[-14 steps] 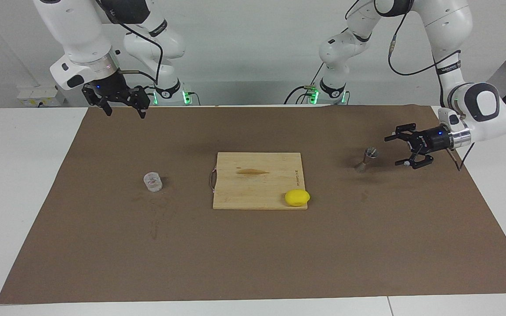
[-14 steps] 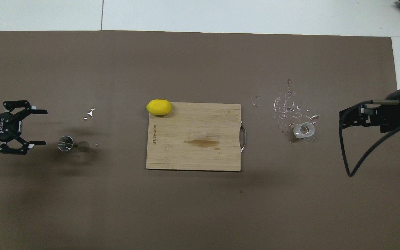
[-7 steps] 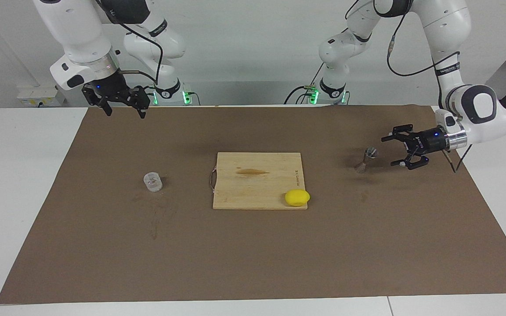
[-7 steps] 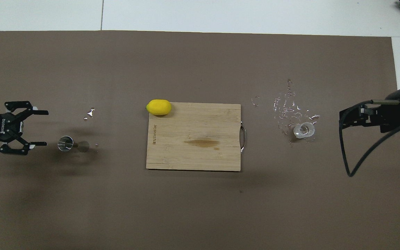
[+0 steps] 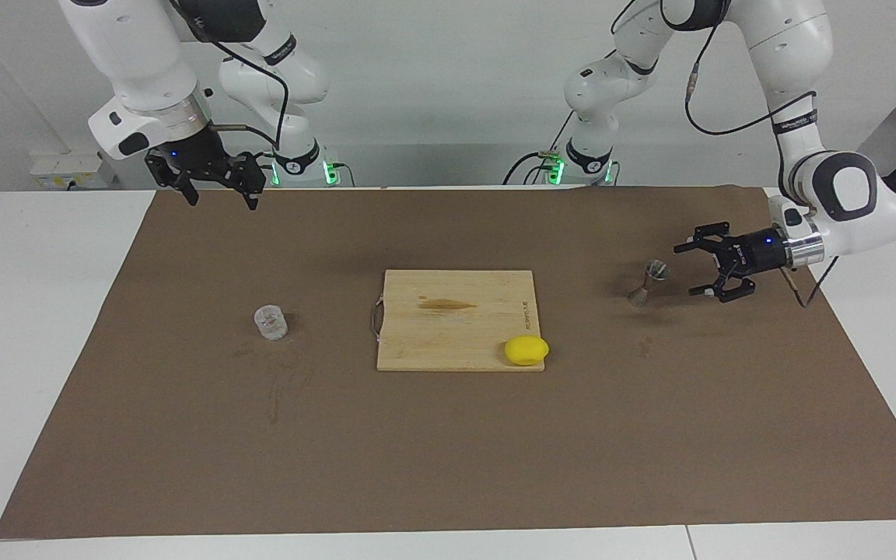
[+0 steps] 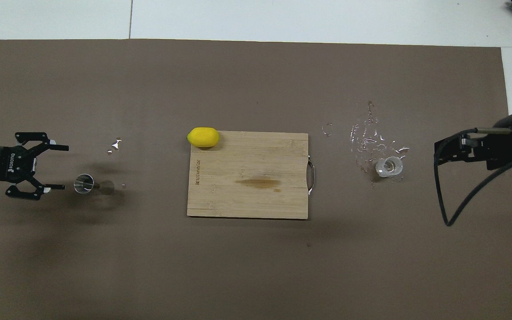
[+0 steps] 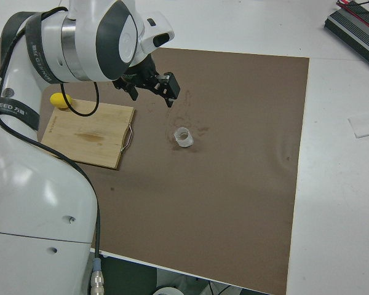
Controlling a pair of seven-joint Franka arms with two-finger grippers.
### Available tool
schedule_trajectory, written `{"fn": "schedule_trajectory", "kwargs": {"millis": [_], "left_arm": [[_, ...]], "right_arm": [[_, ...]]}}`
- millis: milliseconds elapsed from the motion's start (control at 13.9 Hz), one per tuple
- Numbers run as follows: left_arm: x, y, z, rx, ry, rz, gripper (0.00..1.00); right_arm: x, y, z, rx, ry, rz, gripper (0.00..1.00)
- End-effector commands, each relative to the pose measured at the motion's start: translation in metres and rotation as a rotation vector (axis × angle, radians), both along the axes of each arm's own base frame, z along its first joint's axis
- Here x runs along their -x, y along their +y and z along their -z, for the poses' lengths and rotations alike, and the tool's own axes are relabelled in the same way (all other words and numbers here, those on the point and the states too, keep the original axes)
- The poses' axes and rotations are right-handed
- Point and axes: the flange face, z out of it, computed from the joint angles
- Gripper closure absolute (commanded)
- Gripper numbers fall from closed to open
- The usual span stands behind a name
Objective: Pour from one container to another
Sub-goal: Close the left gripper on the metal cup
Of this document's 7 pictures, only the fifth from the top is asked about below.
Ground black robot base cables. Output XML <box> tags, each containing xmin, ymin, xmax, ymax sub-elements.
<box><xmin>502</xmin><ymin>109</ymin><xmax>577</xmax><ymax>186</ymax></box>

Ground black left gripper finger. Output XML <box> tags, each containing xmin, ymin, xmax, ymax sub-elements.
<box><xmin>674</xmin><ymin>222</ymin><xmax>735</xmax><ymax>256</ymax></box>
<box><xmin>689</xmin><ymin>267</ymin><xmax>757</xmax><ymax>304</ymax></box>

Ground brown table mat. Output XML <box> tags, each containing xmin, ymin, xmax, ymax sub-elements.
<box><xmin>0</xmin><ymin>185</ymin><xmax>896</xmax><ymax>540</ymax></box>

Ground steel double jigger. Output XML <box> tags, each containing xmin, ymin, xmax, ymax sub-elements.
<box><xmin>627</xmin><ymin>260</ymin><xmax>670</xmax><ymax>309</ymax></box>

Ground yellow lemon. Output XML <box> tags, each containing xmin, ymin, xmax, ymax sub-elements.
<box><xmin>504</xmin><ymin>335</ymin><xmax>551</xmax><ymax>366</ymax></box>

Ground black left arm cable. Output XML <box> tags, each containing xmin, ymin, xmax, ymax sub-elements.
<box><xmin>610</xmin><ymin>0</ymin><xmax>842</xmax><ymax>308</ymax></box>

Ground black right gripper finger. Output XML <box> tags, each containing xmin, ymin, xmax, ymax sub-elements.
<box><xmin>145</xmin><ymin>154</ymin><xmax>201</xmax><ymax>207</ymax></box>
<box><xmin>224</xmin><ymin>153</ymin><xmax>267</xmax><ymax>211</ymax></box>

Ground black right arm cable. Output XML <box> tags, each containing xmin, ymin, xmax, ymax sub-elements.
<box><xmin>170</xmin><ymin>0</ymin><xmax>291</xmax><ymax>152</ymax></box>

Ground clear glass cup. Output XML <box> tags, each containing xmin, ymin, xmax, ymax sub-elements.
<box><xmin>254</xmin><ymin>306</ymin><xmax>290</xmax><ymax>342</ymax></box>

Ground bamboo cutting board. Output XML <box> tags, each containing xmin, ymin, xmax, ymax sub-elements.
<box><xmin>370</xmin><ymin>269</ymin><xmax>546</xmax><ymax>373</ymax></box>

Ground white wall socket box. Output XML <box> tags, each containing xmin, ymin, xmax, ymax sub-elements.
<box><xmin>30</xmin><ymin>152</ymin><xmax>116</xmax><ymax>190</ymax></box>

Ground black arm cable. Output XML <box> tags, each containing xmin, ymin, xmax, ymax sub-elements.
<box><xmin>170</xmin><ymin>0</ymin><xmax>291</xmax><ymax>152</ymax></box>
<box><xmin>610</xmin><ymin>0</ymin><xmax>842</xmax><ymax>308</ymax></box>

